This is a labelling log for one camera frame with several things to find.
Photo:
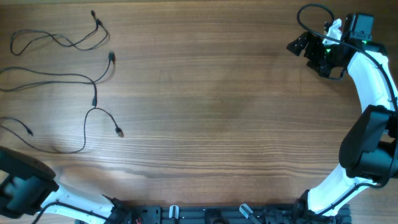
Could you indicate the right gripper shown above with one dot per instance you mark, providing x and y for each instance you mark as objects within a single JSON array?
[{"x": 314, "y": 43}]

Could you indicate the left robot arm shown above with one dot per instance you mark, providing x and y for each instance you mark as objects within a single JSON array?
[{"x": 30, "y": 188}]

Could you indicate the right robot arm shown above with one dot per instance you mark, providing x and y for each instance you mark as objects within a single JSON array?
[{"x": 368, "y": 153}]

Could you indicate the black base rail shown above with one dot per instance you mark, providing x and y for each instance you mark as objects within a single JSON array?
[{"x": 268, "y": 214}]

